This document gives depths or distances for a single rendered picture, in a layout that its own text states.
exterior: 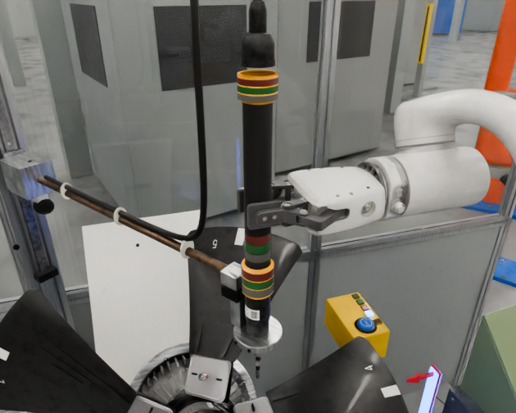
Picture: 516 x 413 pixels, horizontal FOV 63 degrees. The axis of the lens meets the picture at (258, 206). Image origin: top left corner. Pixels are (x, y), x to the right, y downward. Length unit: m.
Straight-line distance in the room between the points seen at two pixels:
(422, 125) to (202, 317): 0.47
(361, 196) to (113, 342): 0.64
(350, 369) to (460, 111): 0.50
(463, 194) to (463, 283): 1.46
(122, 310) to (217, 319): 0.28
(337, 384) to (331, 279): 0.84
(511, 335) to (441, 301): 0.92
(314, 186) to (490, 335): 0.70
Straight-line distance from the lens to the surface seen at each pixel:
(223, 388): 0.73
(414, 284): 1.88
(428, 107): 0.58
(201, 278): 0.78
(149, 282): 0.96
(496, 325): 1.12
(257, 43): 0.44
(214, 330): 0.74
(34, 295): 0.70
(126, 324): 0.96
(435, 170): 0.58
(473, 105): 0.55
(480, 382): 1.19
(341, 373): 0.84
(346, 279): 1.66
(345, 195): 0.50
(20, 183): 0.99
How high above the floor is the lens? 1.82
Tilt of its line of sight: 27 degrees down
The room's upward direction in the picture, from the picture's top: straight up
